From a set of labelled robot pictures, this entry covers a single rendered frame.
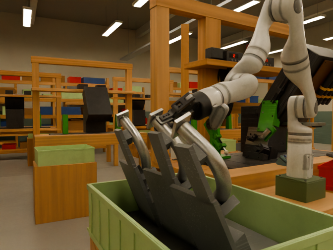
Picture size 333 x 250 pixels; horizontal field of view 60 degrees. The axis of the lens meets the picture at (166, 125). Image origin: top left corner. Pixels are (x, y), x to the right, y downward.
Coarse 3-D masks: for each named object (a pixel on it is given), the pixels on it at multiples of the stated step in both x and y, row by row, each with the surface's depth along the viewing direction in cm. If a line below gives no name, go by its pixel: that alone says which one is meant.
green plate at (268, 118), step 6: (264, 102) 191; (270, 102) 187; (276, 102) 183; (264, 108) 189; (270, 108) 186; (276, 108) 182; (264, 114) 188; (270, 114) 184; (276, 114) 184; (264, 120) 187; (270, 120) 183; (276, 120) 185; (258, 126) 190; (264, 126) 186; (270, 126) 182; (276, 126) 186
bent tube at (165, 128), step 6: (150, 114) 70; (156, 114) 71; (150, 120) 71; (150, 126) 74; (156, 126) 71; (162, 126) 70; (168, 126) 71; (168, 132) 70; (174, 138) 69; (174, 144) 69; (174, 150) 69; (180, 162) 69; (180, 168) 70; (180, 174) 71; (180, 180) 73; (186, 180) 74
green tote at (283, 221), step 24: (96, 192) 84; (120, 192) 99; (240, 192) 89; (96, 216) 86; (120, 216) 67; (240, 216) 90; (264, 216) 81; (288, 216) 74; (312, 216) 69; (96, 240) 86; (120, 240) 68; (144, 240) 55; (288, 240) 74; (312, 240) 54
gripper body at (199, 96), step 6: (198, 96) 76; (204, 96) 77; (192, 102) 74; (198, 102) 75; (204, 102) 76; (210, 102) 77; (186, 108) 74; (192, 108) 75; (198, 108) 77; (204, 108) 76; (210, 108) 77; (198, 114) 78; (204, 114) 76; (198, 120) 79
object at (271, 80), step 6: (258, 78) 702; (264, 78) 709; (270, 78) 717; (270, 84) 772; (252, 96) 697; (258, 96) 705; (246, 102) 686; (252, 102) 699; (258, 102) 733; (234, 114) 725; (234, 120) 725; (312, 120) 790; (234, 126) 726; (240, 126) 715; (234, 138) 727; (312, 138) 792; (240, 144) 702; (312, 144) 793; (240, 150) 703
